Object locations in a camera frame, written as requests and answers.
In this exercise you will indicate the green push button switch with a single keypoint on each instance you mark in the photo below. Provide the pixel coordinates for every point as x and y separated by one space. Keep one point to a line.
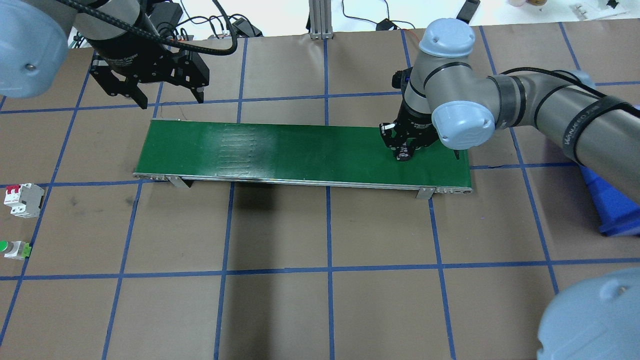
16 250

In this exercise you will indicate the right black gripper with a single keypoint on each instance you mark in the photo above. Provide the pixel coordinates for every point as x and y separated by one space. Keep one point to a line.
413 125

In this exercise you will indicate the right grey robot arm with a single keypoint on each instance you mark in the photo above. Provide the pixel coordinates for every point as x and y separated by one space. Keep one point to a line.
478 270

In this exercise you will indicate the green conveyor belt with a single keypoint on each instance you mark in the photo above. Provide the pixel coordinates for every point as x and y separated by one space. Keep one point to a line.
294 154

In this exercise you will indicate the black power adapter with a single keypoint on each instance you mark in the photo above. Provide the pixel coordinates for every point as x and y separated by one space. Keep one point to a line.
244 28

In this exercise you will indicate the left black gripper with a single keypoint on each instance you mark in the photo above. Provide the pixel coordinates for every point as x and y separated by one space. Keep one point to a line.
131 56

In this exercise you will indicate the white red circuit breaker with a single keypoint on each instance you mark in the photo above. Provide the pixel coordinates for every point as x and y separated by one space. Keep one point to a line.
24 200

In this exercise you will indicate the aluminium frame post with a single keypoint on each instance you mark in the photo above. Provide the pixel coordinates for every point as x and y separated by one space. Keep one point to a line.
320 20

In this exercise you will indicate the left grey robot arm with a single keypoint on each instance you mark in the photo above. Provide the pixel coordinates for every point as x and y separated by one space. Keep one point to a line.
34 35

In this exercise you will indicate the blue plastic bin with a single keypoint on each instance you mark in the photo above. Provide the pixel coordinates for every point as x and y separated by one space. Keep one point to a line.
619 215

